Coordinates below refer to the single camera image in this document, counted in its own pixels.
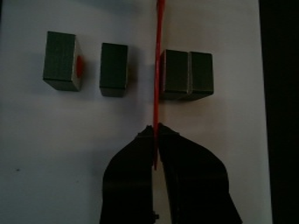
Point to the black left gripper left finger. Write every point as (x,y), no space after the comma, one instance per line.
(128,178)

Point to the dark green sushi piece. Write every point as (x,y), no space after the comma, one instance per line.
(175,74)
(200,75)
(113,70)

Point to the red toy knife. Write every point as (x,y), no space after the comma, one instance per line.
(156,87)

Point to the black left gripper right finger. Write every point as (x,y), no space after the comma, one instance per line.
(193,178)

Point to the white cutting board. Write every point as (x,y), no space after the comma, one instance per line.
(132,116)

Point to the sushi piece with orange filling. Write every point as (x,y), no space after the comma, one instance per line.
(61,61)

